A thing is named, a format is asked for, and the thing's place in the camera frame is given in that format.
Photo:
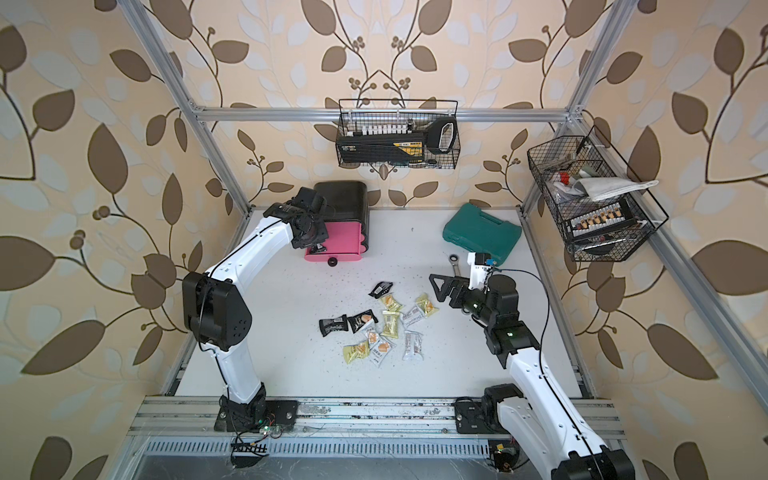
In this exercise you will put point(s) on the white cookie packet centre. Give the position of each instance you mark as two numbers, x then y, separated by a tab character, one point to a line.
372	337

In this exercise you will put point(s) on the wire basket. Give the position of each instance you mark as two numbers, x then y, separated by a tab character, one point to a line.
558	163
436	119

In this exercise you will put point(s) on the white paper in basket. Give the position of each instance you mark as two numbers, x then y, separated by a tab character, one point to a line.
599	189

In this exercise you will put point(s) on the black cookie packet top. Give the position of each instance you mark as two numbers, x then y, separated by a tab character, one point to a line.
381	289

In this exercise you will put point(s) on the black cookie packet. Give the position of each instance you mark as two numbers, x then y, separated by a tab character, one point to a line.
381	289
331	325
364	319

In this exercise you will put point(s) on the pink bottom drawer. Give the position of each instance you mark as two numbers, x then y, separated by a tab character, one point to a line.
344	244

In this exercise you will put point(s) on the green plastic tool case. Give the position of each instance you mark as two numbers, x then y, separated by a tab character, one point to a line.
475	230

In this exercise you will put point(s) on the silver ratchet wrench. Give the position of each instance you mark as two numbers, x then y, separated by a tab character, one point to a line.
454	261

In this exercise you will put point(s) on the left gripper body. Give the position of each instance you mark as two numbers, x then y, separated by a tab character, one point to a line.
319	238

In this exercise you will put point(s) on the right wire basket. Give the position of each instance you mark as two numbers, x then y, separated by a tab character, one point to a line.
558	163

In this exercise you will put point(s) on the back wire basket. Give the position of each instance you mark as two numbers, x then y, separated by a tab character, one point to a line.
436	119

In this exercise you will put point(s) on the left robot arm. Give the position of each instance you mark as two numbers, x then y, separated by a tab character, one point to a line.
214	308

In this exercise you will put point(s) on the yellow cookie packet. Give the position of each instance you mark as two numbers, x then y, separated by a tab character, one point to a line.
425	305
390	303
391	322
355	352

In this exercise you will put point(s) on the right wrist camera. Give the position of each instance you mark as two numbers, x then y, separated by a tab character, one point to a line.
481	266

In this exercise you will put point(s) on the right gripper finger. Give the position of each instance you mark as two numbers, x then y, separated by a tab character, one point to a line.
443	281
443	290

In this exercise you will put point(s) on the black drawer cabinet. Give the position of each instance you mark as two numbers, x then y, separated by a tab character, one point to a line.
346	201

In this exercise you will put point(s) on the black yellow tool box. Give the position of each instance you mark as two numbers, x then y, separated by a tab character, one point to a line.
396	149

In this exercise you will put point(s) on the white cookie packet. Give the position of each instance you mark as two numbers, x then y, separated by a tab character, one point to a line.
372	337
414	315
413	346
379	350

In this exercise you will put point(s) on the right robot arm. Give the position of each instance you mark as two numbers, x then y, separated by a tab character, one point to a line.
532	407

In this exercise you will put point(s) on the socket set in basket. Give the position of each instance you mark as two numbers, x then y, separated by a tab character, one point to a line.
600	222

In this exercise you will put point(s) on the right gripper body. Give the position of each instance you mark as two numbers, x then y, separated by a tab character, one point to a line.
475	301

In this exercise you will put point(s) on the white cookie packet lower right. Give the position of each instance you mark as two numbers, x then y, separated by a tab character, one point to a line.
413	346

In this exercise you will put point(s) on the yellow cookie packet top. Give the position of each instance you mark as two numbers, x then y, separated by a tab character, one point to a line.
390	303

